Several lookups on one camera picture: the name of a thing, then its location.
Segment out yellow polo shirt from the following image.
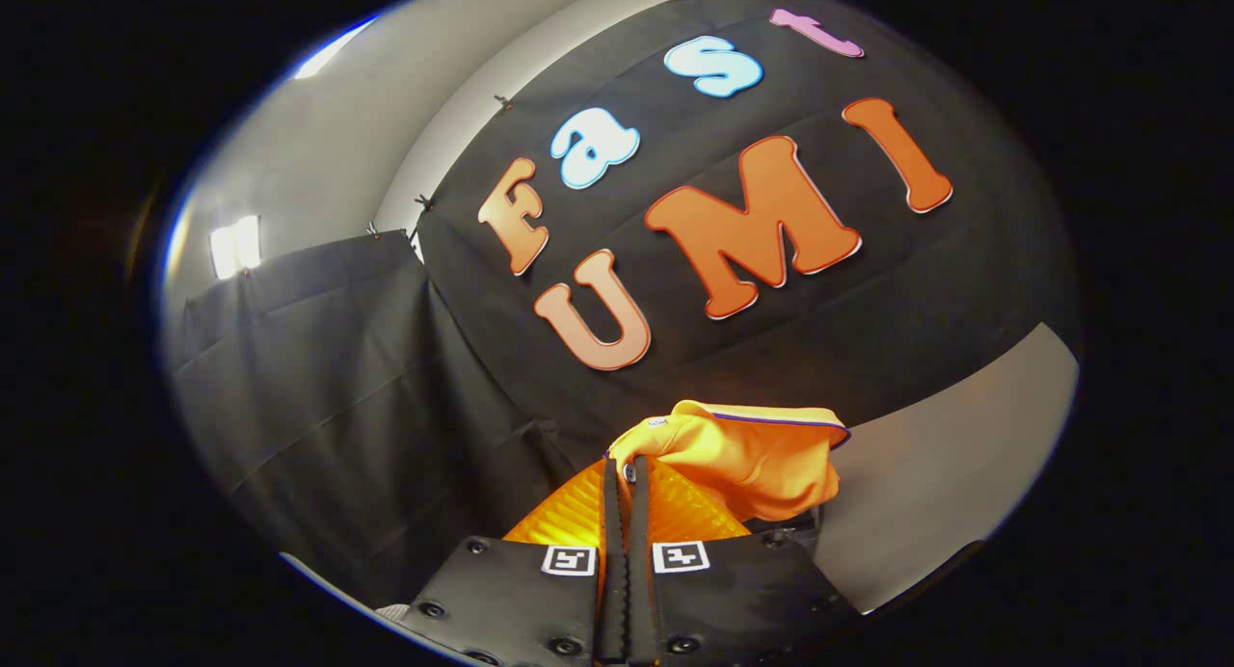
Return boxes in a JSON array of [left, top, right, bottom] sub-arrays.
[[607, 400, 851, 523]]

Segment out row of black cloth clips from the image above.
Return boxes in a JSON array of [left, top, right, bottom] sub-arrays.
[[366, 0, 801, 242]]

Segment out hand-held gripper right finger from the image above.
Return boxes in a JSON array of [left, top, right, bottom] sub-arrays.
[[627, 452, 859, 666]]

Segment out ceiling light strip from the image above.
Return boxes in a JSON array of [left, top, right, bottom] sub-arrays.
[[294, 16, 377, 80]]

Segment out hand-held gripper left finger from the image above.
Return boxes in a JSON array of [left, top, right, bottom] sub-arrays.
[[400, 455, 628, 666]]

